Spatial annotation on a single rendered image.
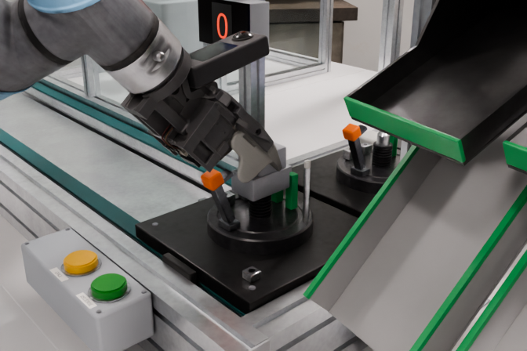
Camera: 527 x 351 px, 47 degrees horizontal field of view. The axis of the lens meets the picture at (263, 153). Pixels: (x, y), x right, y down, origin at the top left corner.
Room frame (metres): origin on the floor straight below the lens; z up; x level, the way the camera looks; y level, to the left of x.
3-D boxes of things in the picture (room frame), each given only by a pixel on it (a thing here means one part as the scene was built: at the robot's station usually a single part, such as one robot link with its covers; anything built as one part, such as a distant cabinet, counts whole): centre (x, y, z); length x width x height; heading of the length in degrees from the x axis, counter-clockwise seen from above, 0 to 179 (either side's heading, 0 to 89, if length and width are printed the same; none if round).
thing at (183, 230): (0.72, 0.00, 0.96); 0.24 x 0.24 x 0.02; 42
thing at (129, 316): (0.64, 0.22, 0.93); 0.21 x 0.07 x 0.06; 42
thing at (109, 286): (0.59, 0.18, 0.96); 0.04 x 0.04 x 0.02
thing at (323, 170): (0.89, -0.19, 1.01); 0.24 x 0.24 x 0.13; 42
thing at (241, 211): (0.72, 0.00, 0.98); 0.14 x 0.14 x 0.02
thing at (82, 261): (0.64, 0.22, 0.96); 0.04 x 0.04 x 0.02
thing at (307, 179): (0.70, -0.05, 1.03); 0.01 x 0.01 x 0.08
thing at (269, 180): (0.73, 0.00, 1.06); 0.08 x 0.04 x 0.07; 132
